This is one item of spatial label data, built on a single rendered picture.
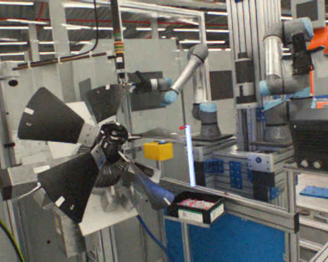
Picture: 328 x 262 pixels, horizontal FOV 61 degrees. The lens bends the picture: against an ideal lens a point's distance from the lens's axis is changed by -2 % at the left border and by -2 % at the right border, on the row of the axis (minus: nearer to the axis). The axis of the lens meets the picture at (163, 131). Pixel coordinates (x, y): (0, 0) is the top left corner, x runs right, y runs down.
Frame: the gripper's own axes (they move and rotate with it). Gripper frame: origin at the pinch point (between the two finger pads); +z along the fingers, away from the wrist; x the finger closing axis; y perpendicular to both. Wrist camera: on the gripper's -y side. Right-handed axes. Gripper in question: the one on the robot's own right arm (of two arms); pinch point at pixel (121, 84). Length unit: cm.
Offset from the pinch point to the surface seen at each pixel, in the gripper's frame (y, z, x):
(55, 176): 20, 36, -103
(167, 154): 39, -17, -45
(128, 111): 20.6, -3.5, 5.9
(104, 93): -1, 15, -58
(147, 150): 38, -7, -35
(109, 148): 18, 16, -87
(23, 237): 73, 67, -47
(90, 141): 15, 24, -80
